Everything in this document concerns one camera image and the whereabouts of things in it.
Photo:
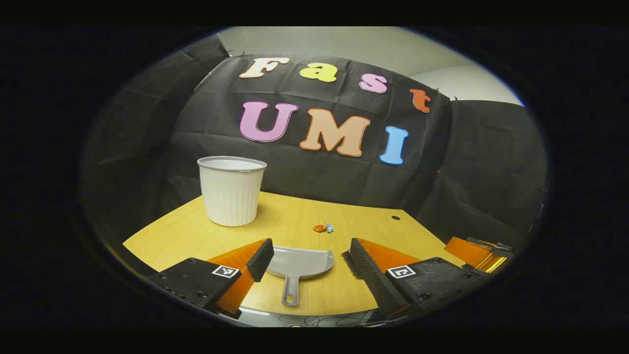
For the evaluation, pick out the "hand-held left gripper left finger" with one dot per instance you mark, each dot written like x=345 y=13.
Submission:
x=260 y=260

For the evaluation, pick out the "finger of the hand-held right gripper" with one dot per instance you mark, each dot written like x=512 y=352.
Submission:
x=491 y=244
x=464 y=250

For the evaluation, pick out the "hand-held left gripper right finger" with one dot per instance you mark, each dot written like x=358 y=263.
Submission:
x=373 y=275

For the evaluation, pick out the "grey plastic dustpan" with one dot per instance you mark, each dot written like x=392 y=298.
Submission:
x=302 y=260

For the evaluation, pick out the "orange candy wrapper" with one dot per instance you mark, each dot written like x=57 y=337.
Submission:
x=319 y=228

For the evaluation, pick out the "white ribbed garbage bin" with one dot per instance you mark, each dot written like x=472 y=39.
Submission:
x=231 y=196

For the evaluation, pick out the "wooden desktop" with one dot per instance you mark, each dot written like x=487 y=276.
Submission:
x=295 y=211

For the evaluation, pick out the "black backdrop cloth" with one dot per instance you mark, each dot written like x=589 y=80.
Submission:
x=319 y=182

